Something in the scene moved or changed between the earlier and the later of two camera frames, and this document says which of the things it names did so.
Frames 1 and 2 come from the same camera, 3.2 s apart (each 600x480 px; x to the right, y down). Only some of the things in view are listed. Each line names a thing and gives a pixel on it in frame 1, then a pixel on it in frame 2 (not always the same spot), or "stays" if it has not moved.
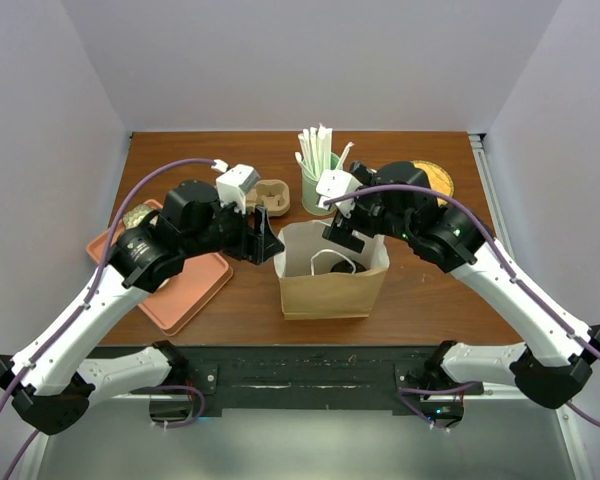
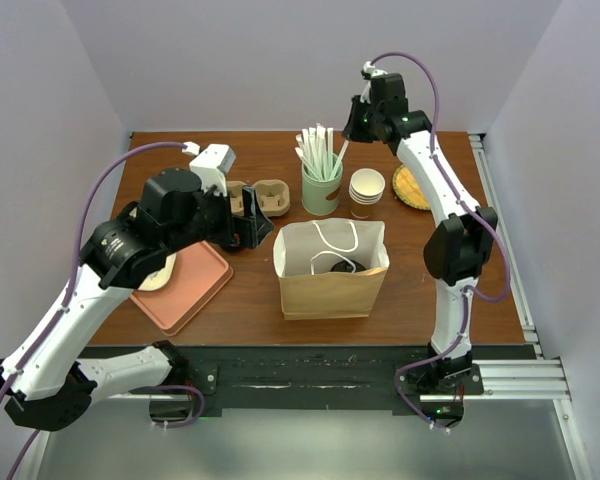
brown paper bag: (310, 290) stays
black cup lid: (344, 267) stays
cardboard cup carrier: (272, 193) stays
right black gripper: (341, 227) -> (352, 130)
